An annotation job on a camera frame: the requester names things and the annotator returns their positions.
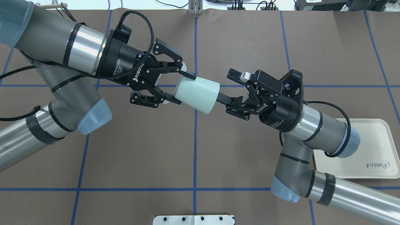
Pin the white mounting plate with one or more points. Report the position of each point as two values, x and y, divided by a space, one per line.
194 220

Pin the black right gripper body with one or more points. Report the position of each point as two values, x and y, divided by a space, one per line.
285 113

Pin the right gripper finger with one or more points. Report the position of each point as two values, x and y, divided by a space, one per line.
259 78
241 107

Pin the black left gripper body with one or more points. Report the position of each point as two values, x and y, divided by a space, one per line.
120 61

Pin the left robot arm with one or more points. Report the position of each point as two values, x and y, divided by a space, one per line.
66 54

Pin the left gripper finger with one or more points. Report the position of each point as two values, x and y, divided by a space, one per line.
176 64
157 95

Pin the cream plastic tray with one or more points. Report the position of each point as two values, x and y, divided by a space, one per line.
376 156

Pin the green cup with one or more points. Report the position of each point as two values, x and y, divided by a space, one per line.
200 94

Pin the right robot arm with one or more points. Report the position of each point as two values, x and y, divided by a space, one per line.
293 179

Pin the aluminium frame post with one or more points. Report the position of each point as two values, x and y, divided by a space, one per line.
195 7

